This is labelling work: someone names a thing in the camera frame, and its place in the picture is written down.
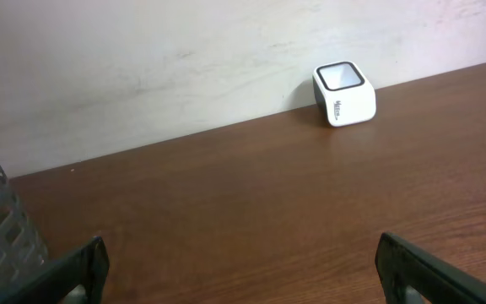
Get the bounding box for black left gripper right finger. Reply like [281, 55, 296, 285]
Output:
[375, 232, 486, 304]

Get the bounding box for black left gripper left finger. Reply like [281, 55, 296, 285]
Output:
[0, 236, 110, 304]

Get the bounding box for white barcode scanner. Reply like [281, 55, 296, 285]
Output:
[312, 61, 376, 128]

